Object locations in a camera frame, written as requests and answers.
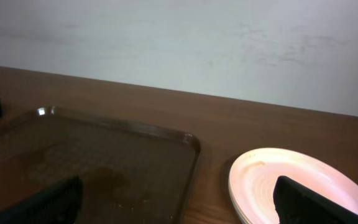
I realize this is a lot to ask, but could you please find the brown plastic serving tray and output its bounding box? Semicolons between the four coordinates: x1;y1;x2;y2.
0;106;201;223

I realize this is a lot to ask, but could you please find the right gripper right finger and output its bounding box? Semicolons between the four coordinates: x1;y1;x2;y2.
273;175;358;224

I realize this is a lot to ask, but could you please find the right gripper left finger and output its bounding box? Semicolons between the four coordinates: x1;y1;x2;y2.
0;176;83;224

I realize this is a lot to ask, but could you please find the cream round plate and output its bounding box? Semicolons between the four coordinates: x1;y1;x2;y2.
228;148;358;223

